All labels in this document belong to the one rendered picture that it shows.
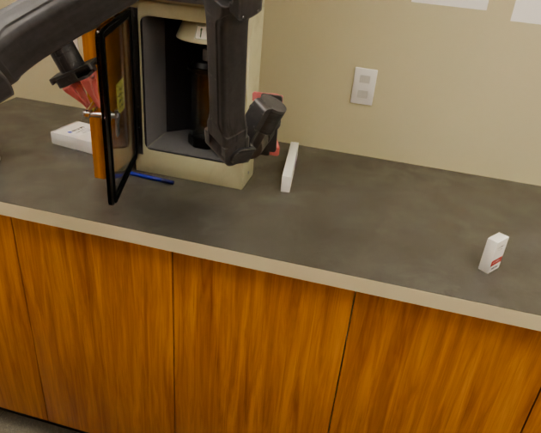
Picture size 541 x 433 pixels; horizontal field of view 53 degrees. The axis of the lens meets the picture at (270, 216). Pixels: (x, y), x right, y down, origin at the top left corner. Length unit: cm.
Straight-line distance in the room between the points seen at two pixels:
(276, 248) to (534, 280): 59
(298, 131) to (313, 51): 27
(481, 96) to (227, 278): 96
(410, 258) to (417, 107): 63
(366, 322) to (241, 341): 33
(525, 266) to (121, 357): 110
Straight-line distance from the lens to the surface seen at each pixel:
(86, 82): 127
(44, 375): 188
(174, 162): 154
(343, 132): 183
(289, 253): 124
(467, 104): 179
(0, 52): 65
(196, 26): 144
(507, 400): 145
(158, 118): 161
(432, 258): 133
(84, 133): 177
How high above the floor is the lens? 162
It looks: 29 degrees down
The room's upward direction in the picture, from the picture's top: 5 degrees clockwise
